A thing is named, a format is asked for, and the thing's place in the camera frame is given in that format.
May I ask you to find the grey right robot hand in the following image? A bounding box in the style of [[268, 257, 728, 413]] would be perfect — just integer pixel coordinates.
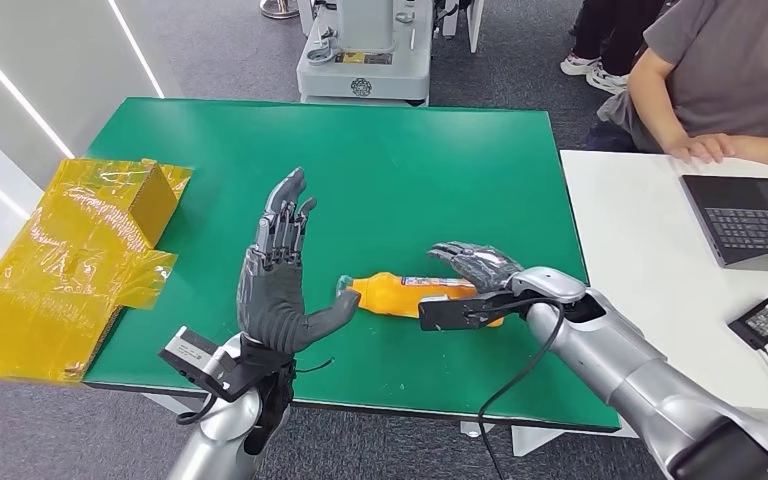
[[426, 241, 524, 294]]

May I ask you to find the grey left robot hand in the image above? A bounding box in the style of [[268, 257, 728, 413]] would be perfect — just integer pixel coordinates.
[[236, 166, 362, 356]]

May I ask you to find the person's right hand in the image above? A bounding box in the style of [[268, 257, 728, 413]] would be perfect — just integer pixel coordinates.
[[665, 132, 736, 165]]

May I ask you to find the orange juice bottle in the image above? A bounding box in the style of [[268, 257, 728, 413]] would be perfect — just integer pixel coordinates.
[[336, 271, 506, 329]]

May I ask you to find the seated person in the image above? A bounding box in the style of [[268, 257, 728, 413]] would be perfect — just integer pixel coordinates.
[[582, 0, 768, 177]]

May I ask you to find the dark grey laptop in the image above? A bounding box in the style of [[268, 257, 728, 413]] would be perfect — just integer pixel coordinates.
[[680, 174, 768, 274]]

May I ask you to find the standing person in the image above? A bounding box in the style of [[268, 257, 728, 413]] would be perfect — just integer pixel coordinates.
[[559, 0, 667, 95]]

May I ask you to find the white table foot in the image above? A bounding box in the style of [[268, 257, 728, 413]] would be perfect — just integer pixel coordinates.
[[142, 394, 203, 417]]

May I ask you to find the black power adapter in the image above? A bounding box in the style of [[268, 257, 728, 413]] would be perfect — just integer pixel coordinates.
[[727, 294, 768, 351]]

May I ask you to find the yellow taped cardboard box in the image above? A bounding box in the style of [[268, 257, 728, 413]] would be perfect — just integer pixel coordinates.
[[0, 157, 194, 386]]

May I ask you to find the chrome stand base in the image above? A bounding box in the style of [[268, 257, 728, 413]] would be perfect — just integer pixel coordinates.
[[259, 0, 300, 20]]

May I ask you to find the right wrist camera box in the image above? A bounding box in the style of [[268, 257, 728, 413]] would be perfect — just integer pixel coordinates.
[[418, 294, 524, 333]]

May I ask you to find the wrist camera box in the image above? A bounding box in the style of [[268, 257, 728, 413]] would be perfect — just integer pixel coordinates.
[[158, 325, 253, 403], [418, 294, 524, 333]]

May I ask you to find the thin black wrist wire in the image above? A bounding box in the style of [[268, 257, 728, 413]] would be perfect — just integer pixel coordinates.
[[293, 357, 336, 375]]

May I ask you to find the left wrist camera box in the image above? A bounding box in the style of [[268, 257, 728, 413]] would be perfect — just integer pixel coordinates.
[[158, 325, 253, 403]]

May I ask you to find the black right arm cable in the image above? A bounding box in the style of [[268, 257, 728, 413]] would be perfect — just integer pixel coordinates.
[[476, 298, 565, 480]]

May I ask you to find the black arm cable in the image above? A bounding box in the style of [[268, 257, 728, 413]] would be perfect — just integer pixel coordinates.
[[175, 396, 218, 427], [476, 298, 565, 480]]

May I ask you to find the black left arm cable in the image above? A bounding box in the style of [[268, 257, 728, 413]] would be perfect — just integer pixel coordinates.
[[175, 396, 218, 427]]

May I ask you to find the white frame post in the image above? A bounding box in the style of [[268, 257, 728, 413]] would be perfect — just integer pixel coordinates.
[[466, 0, 485, 54]]

